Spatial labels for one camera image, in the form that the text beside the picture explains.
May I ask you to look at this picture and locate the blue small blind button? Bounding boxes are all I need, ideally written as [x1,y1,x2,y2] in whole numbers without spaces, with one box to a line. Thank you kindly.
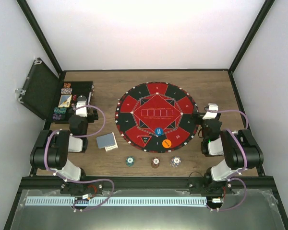
[155,127,164,136]

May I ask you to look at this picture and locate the green blue chip stack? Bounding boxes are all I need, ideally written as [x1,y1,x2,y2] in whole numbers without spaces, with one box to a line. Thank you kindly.
[126,156,135,167]

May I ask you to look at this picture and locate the orange black chip stack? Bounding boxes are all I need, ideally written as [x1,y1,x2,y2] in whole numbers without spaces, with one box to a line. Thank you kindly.
[151,158,160,168]

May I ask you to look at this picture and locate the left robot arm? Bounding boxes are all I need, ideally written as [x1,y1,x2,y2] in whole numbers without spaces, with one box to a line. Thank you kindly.
[30,96,94,194]

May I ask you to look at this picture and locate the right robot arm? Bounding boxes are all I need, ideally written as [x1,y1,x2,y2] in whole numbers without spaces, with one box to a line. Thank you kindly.
[192,103,264,193]

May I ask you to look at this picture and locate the black poker case tray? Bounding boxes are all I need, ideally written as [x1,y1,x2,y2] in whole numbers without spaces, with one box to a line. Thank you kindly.
[50,81,98,124]

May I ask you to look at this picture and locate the green chips in case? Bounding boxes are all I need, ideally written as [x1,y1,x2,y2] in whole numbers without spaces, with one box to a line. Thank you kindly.
[54,107,67,115]

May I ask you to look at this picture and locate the blue backed card deck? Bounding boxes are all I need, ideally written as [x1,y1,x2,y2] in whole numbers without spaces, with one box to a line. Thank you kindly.
[96,133,117,149]

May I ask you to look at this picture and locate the card deck in case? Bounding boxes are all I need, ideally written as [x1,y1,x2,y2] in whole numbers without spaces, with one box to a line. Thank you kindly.
[58,94,72,108]

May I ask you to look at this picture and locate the purple chips in case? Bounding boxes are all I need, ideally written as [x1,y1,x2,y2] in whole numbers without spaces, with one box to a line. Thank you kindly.
[52,114,65,121]

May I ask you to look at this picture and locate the white playing card box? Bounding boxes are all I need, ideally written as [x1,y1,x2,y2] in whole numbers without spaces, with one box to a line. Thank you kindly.
[105,145,118,152]

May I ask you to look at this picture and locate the orange chips in case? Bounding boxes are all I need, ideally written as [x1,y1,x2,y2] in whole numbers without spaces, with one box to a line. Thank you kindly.
[60,82,72,94]

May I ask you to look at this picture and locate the orange big blind button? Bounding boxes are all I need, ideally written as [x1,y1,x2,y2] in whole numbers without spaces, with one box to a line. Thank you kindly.
[162,139,172,149]

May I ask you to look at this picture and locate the round red black poker mat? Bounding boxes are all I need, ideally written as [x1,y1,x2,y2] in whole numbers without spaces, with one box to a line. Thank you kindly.
[115,82,199,153]

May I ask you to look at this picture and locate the black poker case lid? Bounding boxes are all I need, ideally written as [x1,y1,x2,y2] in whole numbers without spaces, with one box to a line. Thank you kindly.
[15,58,60,120]

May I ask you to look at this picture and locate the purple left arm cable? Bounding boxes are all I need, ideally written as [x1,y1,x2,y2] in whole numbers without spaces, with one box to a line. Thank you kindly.
[44,105,116,213]

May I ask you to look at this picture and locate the black aluminium front rail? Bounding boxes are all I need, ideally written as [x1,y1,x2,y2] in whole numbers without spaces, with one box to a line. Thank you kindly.
[18,176,276,195]

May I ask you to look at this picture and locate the light blue slotted cable duct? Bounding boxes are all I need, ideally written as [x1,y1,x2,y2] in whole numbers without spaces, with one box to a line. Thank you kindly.
[25,196,207,207]

